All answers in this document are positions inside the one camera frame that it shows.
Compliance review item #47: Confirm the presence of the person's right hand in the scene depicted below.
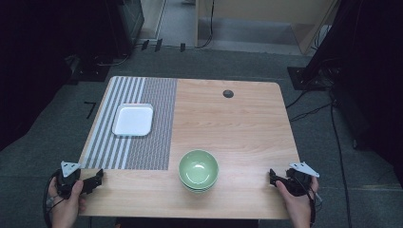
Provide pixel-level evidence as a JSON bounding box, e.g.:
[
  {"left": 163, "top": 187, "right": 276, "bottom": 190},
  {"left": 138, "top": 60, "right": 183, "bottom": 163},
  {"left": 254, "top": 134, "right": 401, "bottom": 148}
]
[{"left": 275, "top": 175, "right": 319, "bottom": 228}]

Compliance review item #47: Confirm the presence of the dark curtain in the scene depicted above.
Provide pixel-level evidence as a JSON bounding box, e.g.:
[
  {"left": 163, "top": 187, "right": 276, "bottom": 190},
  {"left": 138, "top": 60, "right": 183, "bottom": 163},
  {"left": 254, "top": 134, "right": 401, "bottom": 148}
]
[{"left": 303, "top": 0, "right": 403, "bottom": 188}]

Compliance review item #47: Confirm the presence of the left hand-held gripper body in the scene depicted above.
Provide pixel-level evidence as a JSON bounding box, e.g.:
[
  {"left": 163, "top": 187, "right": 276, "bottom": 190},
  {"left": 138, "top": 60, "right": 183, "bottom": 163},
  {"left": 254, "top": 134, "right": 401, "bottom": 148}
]
[{"left": 55, "top": 161, "right": 84, "bottom": 200}]

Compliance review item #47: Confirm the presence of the person's left hand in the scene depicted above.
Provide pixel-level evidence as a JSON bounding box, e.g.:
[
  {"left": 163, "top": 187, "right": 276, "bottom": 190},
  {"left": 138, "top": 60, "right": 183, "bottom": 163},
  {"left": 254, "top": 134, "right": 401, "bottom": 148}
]
[{"left": 47, "top": 176, "right": 87, "bottom": 228}]

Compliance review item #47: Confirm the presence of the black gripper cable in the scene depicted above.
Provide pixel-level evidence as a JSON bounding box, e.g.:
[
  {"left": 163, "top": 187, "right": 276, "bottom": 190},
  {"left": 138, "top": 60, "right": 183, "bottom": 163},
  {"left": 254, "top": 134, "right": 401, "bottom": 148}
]
[
  {"left": 296, "top": 177, "right": 324, "bottom": 228},
  {"left": 42, "top": 172, "right": 65, "bottom": 228}
]

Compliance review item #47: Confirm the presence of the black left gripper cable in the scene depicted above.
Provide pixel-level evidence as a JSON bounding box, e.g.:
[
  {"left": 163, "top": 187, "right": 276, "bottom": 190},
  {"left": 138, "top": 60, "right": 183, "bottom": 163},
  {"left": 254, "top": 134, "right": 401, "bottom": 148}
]
[{"left": 42, "top": 172, "right": 65, "bottom": 228}]

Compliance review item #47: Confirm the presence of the green ceramic bowl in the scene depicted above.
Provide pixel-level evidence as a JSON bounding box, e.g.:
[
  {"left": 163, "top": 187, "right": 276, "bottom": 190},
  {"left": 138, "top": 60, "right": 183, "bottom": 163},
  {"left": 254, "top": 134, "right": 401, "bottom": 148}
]
[
  {"left": 182, "top": 183, "right": 218, "bottom": 196},
  {"left": 180, "top": 180, "right": 219, "bottom": 193},
  {"left": 178, "top": 149, "right": 220, "bottom": 191}
]

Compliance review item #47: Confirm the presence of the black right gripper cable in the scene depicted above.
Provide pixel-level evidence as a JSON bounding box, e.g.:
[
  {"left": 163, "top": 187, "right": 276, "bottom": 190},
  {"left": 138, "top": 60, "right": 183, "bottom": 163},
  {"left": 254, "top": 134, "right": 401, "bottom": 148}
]
[{"left": 296, "top": 177, "right": 324, "bottom": 228}]

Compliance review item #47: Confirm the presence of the grey striped placemat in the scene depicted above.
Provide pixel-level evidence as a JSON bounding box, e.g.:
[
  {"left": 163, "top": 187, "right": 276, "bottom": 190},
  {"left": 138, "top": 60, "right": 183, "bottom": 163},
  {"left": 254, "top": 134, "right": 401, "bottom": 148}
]
[{"left": 79, "top": 75, "right": 179, "bottom": 172}]

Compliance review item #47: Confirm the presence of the black stand base plate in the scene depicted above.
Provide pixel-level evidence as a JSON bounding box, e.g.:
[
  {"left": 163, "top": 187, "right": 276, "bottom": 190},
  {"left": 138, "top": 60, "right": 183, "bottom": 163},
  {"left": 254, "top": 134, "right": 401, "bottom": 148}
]
[
  {"left": 65, "top": 54, "right": 111, "bottom": 86},
  {"left": 286, "top": 66, "right": 332, "bottom": 92}
]

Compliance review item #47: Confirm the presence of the black hanging cable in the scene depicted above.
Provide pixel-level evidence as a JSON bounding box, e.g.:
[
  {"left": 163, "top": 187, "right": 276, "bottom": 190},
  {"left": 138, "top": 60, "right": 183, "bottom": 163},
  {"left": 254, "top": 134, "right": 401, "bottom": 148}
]
[{"left": 194, "top": 0, "right": 217, "bottom": 49}]

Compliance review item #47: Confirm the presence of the white square plate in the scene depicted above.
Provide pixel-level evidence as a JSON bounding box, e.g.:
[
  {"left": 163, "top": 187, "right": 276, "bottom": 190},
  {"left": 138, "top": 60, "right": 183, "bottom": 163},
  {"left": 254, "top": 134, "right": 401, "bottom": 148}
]
[{"left": 111, "top": 103, "right": 155, "bottom": 138}]

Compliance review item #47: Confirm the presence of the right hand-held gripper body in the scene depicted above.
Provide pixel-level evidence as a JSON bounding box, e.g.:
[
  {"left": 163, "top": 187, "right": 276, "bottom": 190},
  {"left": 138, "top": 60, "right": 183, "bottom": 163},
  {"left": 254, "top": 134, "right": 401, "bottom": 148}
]
[{"left": 284, "top": 161, "right": 320, "bottom": 198}]

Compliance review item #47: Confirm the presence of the light wooden cabinet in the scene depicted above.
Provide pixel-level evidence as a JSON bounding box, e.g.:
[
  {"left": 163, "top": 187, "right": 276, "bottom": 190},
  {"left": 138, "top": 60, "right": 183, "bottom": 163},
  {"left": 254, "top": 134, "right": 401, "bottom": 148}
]
[{"left": 193, "top": 0, "right": 341, "bottom": 56}]

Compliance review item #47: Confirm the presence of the long black floor cable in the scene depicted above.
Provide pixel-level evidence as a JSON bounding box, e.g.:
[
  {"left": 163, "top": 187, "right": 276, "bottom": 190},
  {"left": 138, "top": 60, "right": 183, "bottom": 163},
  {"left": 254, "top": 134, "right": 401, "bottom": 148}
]
[{"left": 329, "top": 93, "right": 354, "bottom": 228}]

